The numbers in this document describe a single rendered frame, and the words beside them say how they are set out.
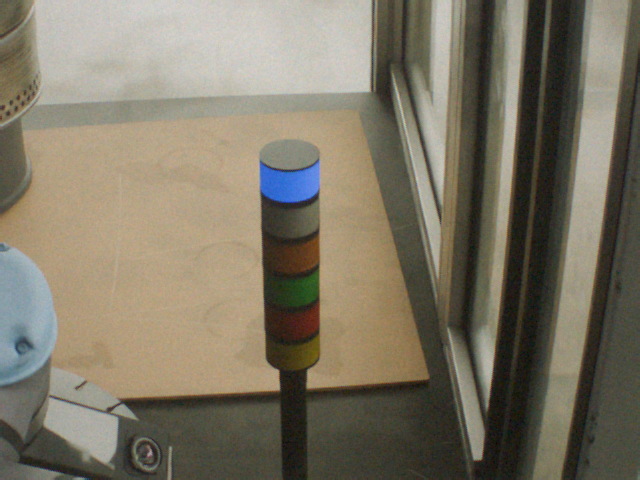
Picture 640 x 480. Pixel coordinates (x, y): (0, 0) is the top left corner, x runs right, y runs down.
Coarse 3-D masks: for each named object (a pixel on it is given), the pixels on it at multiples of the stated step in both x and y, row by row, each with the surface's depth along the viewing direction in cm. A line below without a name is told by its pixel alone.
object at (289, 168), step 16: (272, 144) 99; (288, 144) 99; (304, 144) 98; (272, 160) 97; (288, 160) 97; (304, 160) 97; (272, 176) 96; (288, 176) 96; (304, 176) 96; (272, 192) 97; (288, 192) 97; (304, 192) 97
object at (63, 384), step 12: (60, 372) 108; (60, 384) 107; (72, 384) 107; (60, 396) 106; (72, 396) 106; (84, 396) 106; (96, 396) 106; (108, 396) 106; (96, 408) 105; (108, 408) 105; (120, 408) 105
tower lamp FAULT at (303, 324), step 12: (264, 300) 104; (264, 312) 105; (276, 312) 103; (288, 312) 103; (300, 312) 103; (312, 312) 104; (264, 324) 106; (276, 324) 104; (288, 324) 103; (300, 324) 104; (312, 324) 104; (276, 336) 105; (288, 336) 104; (300, 336) 104; (312, 336) 105
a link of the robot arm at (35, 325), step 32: (0, 256) 62; (0, 288) 61; (32, 288) 61; (0, 320) 60; (32, 320) 61; (0, 352) 59; (32, 352) 61; (0, 384) 61; (32, 384) 63; (0, 416) 61; (32, 416) 69
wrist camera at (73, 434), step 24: (48, 408) 77; (72, 408) 79; (48, 432) 77; (72, 432) 78; (96, 432) 79; (120, 432) 80; (144, 432) 81; (24, 456) 75; (48, 456) 76; (72, 456) 77; (96, 456) 79; (120, 456) 80; (144, 456) 80; (168, 456) 82
